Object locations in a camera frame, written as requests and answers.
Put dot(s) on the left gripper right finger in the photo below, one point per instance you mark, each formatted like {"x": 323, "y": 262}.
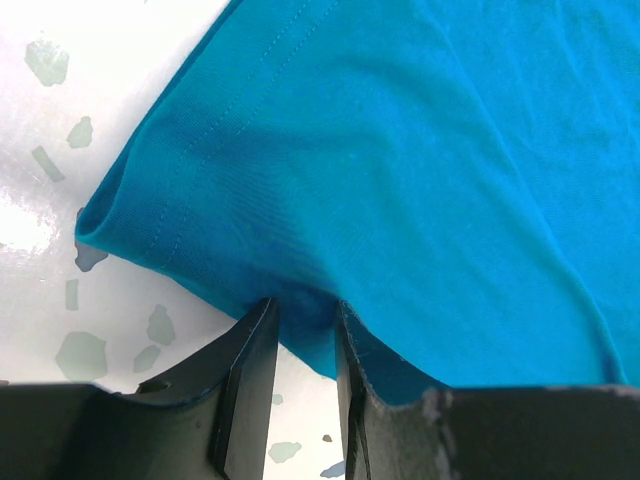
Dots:
{"x": 399, "y": 423}

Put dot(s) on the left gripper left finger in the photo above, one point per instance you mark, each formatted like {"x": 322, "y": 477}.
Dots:
{"x": 207, "y": 417}

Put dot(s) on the blue t-shirt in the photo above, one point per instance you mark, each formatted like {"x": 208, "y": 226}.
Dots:
{"x": 464, "y": 174}

